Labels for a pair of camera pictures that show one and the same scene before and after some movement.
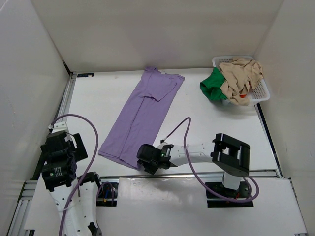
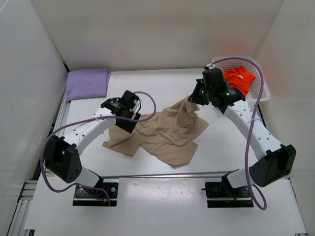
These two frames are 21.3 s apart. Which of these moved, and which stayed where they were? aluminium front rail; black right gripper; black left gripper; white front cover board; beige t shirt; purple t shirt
Moved: black right gripper; black left gripper; beige t shirt; purple t shirt
Stayed: white front cover board; aluminium front rail
